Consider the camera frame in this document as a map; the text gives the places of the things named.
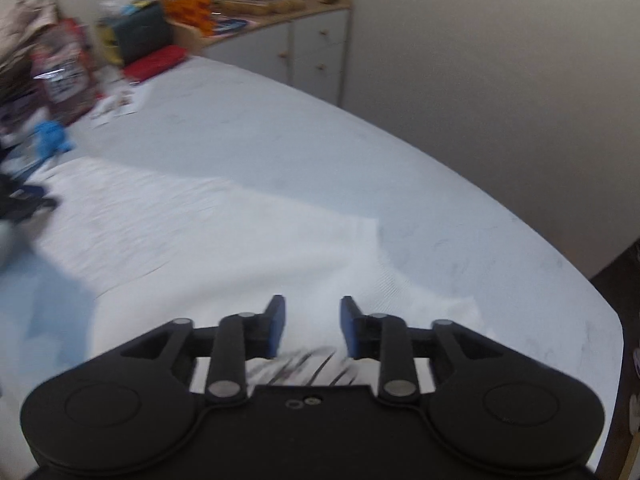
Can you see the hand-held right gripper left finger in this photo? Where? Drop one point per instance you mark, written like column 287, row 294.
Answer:
column 274, row 330

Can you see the blue cloth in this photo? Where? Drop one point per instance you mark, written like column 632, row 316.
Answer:
column 52, row 137

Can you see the crumpled brown paper bag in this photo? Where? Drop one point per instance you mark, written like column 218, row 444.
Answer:
column 25, row 35

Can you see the white t-shirt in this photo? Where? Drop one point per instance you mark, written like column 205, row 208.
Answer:
column 200, row 240

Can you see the dark storage box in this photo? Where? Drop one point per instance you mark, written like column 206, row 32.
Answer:
column 137, row 32

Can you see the clear plastic bag red print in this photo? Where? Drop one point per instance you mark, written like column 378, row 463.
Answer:
column 65, row 75

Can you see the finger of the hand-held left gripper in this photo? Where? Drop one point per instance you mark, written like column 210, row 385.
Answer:
column 27, row 204

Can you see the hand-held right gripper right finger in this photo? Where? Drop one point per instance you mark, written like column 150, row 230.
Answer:
column 348, row 330

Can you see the white cabinet with wooden top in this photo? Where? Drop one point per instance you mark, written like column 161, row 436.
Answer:
column 312, row 52

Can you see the white paper sheets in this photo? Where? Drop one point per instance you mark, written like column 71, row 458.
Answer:
column 117, row 105

